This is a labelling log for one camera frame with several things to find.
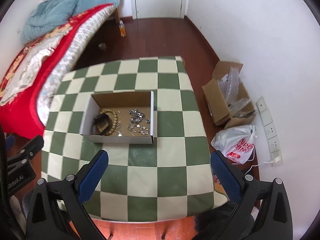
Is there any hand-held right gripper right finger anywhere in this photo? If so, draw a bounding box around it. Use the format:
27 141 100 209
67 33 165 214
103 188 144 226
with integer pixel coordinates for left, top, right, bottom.
211 150 293 240

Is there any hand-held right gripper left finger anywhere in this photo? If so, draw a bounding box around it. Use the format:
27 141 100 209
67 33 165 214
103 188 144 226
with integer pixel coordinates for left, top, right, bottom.
25 149 110 240

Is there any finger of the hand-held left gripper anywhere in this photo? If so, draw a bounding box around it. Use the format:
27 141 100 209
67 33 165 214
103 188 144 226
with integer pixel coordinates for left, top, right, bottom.
5 134 16 152
7 135 44 167

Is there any white cardboard box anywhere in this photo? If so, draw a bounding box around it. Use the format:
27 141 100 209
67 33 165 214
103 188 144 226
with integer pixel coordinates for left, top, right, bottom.
80 91 156 145

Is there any silver cross pendant necklace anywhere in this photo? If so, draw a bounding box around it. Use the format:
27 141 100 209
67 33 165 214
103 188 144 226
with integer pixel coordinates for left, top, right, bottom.
115 119 126 138

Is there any black smart band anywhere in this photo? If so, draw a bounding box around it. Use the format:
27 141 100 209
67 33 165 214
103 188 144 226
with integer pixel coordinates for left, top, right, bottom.
92 114 110 134

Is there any wooden bead bracelet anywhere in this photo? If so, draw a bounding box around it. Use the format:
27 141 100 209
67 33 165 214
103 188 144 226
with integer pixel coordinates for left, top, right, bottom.
96 108 118 136

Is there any thin silver necklace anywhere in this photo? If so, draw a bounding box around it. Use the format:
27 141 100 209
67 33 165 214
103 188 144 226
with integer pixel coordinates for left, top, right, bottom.
126 120 140 131

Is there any silver beaded bracelet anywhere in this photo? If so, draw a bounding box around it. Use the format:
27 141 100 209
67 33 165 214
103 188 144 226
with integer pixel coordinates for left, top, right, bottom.
130 123 150 136

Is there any thick silver chain bracelet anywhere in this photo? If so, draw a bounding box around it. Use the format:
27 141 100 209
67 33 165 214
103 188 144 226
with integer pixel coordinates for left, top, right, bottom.
128 108 150 124

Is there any person's left forearm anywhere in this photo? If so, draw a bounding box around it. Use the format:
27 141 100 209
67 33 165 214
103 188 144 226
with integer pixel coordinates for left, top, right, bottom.
10 195 26 232

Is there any red printed blanket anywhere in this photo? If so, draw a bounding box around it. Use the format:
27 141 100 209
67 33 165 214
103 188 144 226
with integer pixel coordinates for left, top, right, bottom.
0 3 114 139

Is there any white plastic bag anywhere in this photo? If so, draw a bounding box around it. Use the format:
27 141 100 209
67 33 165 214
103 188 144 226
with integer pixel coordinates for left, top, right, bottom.
211 124 257 165

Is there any green checkered tablecloth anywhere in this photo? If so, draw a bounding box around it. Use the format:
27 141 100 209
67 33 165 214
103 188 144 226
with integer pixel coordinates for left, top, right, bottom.
41 56 228 222

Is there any white power strip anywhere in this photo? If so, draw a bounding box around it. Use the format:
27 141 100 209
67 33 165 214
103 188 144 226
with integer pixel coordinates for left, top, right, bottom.
255 96 282 167

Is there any brown cardboard box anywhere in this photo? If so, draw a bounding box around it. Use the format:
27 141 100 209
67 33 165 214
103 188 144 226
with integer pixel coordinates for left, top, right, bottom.
202 60 257 130

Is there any clear plastic packaging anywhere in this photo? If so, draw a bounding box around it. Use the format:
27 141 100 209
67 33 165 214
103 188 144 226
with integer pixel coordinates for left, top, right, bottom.
217 67 257 118

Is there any grey patterned bed sheet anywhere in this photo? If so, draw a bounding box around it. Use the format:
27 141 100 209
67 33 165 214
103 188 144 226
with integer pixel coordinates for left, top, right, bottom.
37 5 118 125

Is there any blue quilt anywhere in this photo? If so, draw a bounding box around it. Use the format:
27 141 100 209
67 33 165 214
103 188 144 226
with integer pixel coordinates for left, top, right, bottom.
22 0 122 43

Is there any white cable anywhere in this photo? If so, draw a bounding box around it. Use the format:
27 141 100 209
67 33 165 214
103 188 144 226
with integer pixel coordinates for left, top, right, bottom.
244 150 274 176

